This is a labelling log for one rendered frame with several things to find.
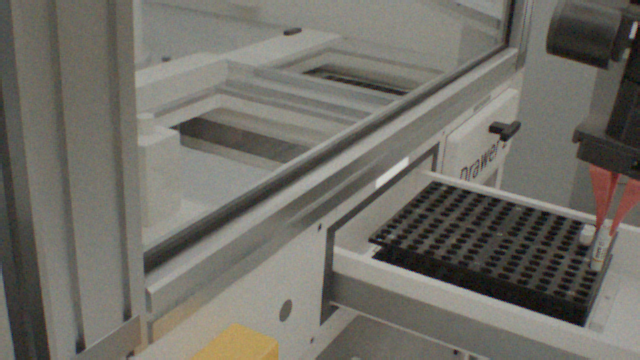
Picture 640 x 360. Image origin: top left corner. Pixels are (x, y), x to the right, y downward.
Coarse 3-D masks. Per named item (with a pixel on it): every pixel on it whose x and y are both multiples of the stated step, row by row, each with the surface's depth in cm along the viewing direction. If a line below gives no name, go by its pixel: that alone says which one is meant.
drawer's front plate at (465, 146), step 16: (512, 96) 113; (480, 112) 104; (496, 112) 107; (512, 112) 116; (464, 128) 97; (480, 128) 101; (448, 144) 94; (464, 144) 96; (480, 144) 103; (496, 144) 112; (448, 160) 95; (464, 160) 98; (480, 160) 106; (496, 160) 115; (448, 176) 96; (464, 176) 100; (480, 176) 108
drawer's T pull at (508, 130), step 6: (516, 120) 107; (492, 126) 104; (498, 126) 104; (504, 126) 104; (510, 126) 104; (516, 126) 105; (492, 132) 105; (498, 132) 104; (504, 132) 102; (510, 132) 102; (516, 132) 106; (504, 138) 101
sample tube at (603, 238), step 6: (600, 228) 69; (606, 228) 68; (600, 234) 69; (606, 234) 68; (600, 240) 69; (606, 240) 69; (600, 246) 69; (606, 246) 69; (594, 252) 70; (600, 252) 69; (594, 258) 70; (600, 258) 69; (594, 264) 70; (600, 264) 70; (594, 270) 70
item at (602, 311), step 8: (608, 280) 79; (616, 280) 79; (608, 288) 77; (616, 288) 77; (608, 296) 75; (600, 304) 74; (608, 304) 74; (600, 312) 73; (608, 312) 73; (592, 320) 71; (600, 320) 71; (592, 328) 71; (600, 328) 71
